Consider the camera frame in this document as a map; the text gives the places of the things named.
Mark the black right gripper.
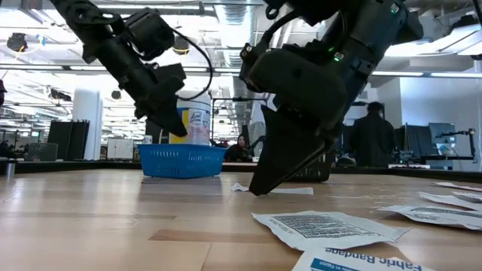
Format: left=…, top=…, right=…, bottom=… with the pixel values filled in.
left=239, top=43, right=349, bottom=196

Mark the black ceiling projector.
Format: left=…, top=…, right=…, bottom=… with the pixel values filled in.
left=50, top=88, right=72, bottom=103

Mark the person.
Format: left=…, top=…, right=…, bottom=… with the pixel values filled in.
left=224, top=133, right=254, bottom=163
left=348, top=101, right=397, bottom=169

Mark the silver air duct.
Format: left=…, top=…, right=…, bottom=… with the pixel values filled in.
left=215, top=0, right=261, bottom=125

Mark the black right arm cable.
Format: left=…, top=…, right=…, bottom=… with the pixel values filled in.
left=261, top=0, right=302, bottom=50

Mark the black partition panel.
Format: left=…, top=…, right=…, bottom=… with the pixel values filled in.
left=393, top=125, right=431, bottom=163
left=47, top=120, right=90, bottom=162

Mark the white building pillar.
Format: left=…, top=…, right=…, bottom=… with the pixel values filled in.
left=72, top=88, right=104, bottom=162

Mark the black ceiling camera device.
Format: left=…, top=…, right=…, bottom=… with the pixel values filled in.
left=172, top=35, right=191, bottom=56
left=6, top=32, right=29, bottom=53

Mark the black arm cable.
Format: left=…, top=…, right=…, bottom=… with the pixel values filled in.
left=261, top=0, right=302, bottom=50
left=165, top=26, right=214, bottom=102

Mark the grey ceiling air unit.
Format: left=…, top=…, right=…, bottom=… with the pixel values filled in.
left=423, top=17, right=444, bottom=42

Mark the white cabinet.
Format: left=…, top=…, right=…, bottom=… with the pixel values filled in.
left=106, top=138, right=134, bottom=160

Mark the black curtain partition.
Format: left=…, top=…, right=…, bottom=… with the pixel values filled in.
left=338, top=123, right=353, bottom=159

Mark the black dome-shaped object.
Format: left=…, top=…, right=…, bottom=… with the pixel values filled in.
left=334, top=156, right=358, bottom=169

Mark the black camera boom stand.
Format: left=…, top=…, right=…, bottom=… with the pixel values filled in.
left=435, top=128, right=477, bottom=163

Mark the blue plastic basket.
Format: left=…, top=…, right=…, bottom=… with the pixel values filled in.
left=137, top=143, right=227, bottom=179

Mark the grey computer monitor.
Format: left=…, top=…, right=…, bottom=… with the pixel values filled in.
left=428, top=122, right=457, bottom=147

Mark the white antiseptic towelette packet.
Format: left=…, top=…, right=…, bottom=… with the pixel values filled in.
left=450, top=190, right=482, bottom=201
left=379, top=205, right=482, bottom=231
left=251, top=209, right=412, bottom=252

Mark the dark computer monitor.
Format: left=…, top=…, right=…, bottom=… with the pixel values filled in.
left=145, top=119, right=170, bottom=145

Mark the blue striped fabric bandage packet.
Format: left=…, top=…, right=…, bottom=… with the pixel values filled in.
left=291, top=246, right=438, bottom=271

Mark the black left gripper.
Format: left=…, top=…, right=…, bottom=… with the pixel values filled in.
left=97, top=36, right=188, bottom=139

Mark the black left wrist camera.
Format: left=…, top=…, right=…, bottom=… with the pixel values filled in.
left=124, top=8, right=176, bottom=61

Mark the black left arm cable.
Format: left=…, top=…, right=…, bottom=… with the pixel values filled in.
left=165, top=26, right=214, bottom=102

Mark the black plastic basket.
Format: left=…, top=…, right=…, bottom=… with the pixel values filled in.
left=285, top=149, right=334, bottom=184

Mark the disinfecting wipes canister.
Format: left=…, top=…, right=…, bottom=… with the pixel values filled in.
left=169, top=90, right=212, bottom=146

